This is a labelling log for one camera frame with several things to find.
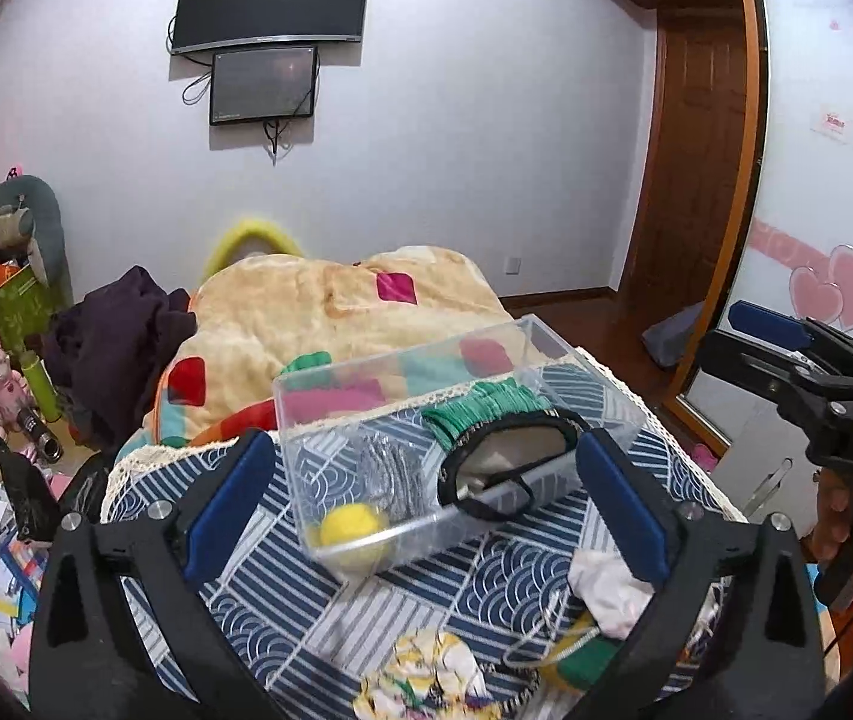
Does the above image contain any clear plastic box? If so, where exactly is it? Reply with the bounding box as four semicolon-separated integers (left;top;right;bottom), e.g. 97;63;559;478
272;315;648;565

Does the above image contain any green cloth with string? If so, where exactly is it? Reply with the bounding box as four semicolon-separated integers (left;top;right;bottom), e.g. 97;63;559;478
501;600;622;691

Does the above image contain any black monitor cable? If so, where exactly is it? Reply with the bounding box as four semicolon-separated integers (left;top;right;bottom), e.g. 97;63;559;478
262;116;289;164

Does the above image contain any black flashlight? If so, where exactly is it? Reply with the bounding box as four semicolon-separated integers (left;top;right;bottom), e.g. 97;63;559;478
15;405;65;464

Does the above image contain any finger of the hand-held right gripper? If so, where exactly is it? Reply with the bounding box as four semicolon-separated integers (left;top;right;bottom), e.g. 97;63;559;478
726;298;827;355
698;328;818;410

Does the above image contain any wardrobe sliding door with hearts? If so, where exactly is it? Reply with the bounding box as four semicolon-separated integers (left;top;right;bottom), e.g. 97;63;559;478
665;0;853;470

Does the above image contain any beige patchwork blanket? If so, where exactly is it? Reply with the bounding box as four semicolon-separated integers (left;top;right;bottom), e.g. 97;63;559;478
142;244;517;452

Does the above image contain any grey bag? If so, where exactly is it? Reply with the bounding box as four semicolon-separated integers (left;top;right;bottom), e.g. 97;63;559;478
642;301;707;370

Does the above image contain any yellow felt ball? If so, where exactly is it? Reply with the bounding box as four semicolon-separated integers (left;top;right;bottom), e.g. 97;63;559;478
319;504;390;567

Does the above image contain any black-rimmed beige eye mask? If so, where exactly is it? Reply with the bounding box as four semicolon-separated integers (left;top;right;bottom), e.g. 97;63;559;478
437;406;592;522

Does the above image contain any grey plush toy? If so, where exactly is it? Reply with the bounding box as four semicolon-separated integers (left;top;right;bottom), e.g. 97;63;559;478
0;175;73;290

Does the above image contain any yellow plush hood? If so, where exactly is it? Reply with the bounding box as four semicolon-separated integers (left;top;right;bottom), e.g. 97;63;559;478
201;217;303;286

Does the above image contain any black wall television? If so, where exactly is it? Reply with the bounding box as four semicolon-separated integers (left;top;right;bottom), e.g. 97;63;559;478
171;0;372;56

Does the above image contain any brown wooden door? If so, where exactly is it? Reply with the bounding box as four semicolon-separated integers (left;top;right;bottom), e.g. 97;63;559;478
625;15;752;302

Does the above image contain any white cloth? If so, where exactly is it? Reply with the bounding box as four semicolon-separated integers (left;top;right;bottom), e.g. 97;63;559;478
567;547;656;638

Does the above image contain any yellow floral cloth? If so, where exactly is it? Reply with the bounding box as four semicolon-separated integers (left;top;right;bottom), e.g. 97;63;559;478
355;630;502;720

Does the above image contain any black television cable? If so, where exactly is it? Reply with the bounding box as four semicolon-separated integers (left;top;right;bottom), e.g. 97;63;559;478
166;15;216;107

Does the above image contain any pink bunny toy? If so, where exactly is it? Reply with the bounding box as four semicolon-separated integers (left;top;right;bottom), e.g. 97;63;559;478
0;326;31;432

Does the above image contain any blue wave-pattern tablecloth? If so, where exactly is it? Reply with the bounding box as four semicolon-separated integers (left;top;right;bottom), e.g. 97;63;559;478
100;349;750;720

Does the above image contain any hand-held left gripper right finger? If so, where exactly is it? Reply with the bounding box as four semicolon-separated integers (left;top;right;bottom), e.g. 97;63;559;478
567;427;828;720

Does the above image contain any dark purple clothing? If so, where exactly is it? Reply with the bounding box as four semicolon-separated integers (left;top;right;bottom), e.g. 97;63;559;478
43;264;198;452

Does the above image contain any black bag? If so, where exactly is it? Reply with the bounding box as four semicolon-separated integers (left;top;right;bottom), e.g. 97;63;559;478
0;435;64;545

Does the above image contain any person's right hand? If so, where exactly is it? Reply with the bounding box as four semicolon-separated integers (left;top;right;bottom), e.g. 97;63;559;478
809;469;853;565

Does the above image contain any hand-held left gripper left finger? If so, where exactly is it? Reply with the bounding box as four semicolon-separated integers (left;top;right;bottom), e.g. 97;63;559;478
27;429;300;720

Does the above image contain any green bottle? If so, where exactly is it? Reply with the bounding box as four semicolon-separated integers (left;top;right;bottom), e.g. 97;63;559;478
17;351;64;425

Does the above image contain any small black wall monitor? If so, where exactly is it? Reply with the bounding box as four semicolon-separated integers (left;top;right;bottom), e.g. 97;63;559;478
208;45;320;127

